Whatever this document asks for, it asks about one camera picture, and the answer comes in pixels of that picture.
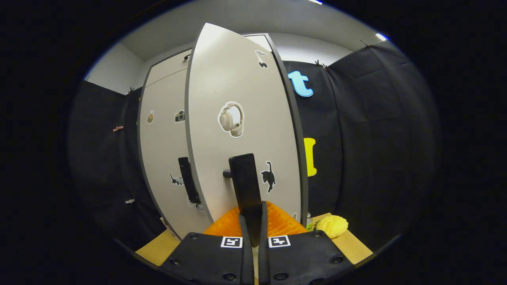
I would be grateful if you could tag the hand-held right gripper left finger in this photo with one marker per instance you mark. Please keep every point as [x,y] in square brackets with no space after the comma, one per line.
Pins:
[248,269]

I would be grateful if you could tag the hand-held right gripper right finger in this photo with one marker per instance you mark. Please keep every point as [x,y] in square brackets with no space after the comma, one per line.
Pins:
[264,269]

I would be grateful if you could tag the grey double-door shoe cabinet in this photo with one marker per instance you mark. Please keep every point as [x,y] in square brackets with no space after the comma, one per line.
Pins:
[304,166]

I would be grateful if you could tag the beige shoe cabinet door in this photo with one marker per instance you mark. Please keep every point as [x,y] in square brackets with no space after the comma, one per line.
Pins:
[229,79]
[162,150]

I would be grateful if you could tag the beige cabinet top drawer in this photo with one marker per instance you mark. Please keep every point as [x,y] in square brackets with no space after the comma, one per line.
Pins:
[166,69]

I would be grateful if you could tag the double ceiling light panel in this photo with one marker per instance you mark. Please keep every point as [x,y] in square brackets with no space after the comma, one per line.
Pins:
[381,37]

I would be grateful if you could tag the small green bottle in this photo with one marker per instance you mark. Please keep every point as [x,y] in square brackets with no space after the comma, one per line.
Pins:
[309,223]

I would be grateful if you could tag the yellow lumpy object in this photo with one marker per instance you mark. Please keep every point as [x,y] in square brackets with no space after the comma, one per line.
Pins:
[332,226]

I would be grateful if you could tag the black backdrop cloth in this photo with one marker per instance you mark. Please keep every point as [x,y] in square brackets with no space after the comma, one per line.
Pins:
[376,138]

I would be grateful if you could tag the long ceiling light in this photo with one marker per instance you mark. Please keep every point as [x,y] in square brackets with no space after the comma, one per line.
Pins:
[315,2]

